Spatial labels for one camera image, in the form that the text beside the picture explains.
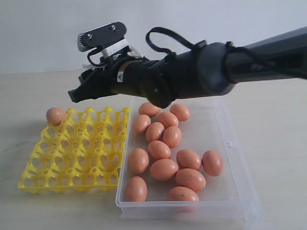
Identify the clear plastic container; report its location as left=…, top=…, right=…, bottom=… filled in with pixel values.
left=116, top=97, right=261, bottom=230

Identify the brown egg left middle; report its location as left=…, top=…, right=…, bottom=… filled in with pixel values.
left=128, top=148, right=149, bottom=174

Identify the brown egg placed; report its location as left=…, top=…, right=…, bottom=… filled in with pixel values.
left=176, top=149, right=201, bottom=170
left=202, top=150, right=224, bottom=176
left=157, top=111, right=179, bottom=128
left=170, top=103, right=190, bottom=121
left=46, top=107, right=67, bottom=126
left=162, top=126, right=182, bottom=149
left=175, top=168, right=206, bottom=192

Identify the brown egg lower middle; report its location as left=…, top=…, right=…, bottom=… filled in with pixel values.
left=150, top=159, right=179, bottom=181

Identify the brown egg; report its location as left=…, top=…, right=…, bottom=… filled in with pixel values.
left=167, top=186, right=199, bottom=213
left=124, top=176, right=148, bottom=202
left=132, top=115, right=151, bottom=134
left=128, top=148, right=149, bottom=174
left=150, top=159, right=179, bottom=181
left=147, top=140, right=171, bottom=161
left=138, top=102, right=161, bottom=117
left=145, top=122, right=165, bottom=142

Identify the brown egg front left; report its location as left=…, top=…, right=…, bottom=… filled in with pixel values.
left=124, top=176, right=148, bottom=202

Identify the brown egg front right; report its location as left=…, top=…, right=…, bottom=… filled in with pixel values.
left=167, top=186, right=199, bottom=213

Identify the brown egg upper left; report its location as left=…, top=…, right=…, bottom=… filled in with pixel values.
left=132, top=115, right=151, bottom=134

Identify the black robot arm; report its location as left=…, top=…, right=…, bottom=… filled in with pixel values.
left=68, top=22, right=307, bottom=108

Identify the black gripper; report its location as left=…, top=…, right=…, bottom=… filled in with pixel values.
left=68, top=59, right=177, bottom=108

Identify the brown egg far left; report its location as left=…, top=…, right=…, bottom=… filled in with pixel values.
left=138, top=102, right=161, bottom=117

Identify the brown egg centre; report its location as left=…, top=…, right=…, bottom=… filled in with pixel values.
left=147, top=140, right=171, bottom=161

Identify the brown egg upper middle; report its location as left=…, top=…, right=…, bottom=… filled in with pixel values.
left=145, top=122, right=165, bottom=142

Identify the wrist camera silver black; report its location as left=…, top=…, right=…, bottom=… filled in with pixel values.
left=77, top=22, right=127, bottom=52

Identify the yellow plastic egg tray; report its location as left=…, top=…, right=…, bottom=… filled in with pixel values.
left=18, top=107, right=130, bottom=194

